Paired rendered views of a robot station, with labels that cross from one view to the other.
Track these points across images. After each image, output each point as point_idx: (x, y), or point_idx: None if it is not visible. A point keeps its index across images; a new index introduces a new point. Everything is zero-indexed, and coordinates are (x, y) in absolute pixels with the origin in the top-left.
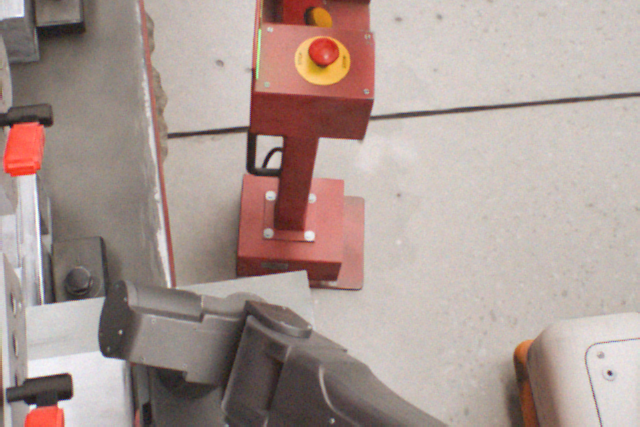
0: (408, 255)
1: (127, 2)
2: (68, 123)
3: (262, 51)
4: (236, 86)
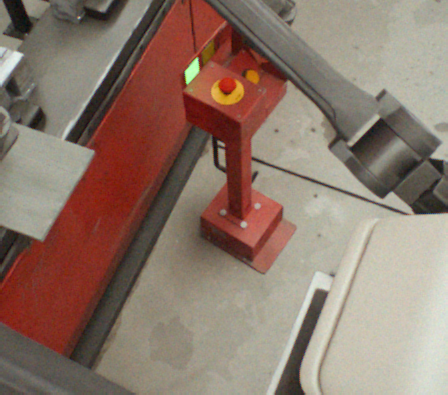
0: (303, 270)
1: (136, 15)
2: (70, 56)
3: (200, 74)
4: (265, 136)
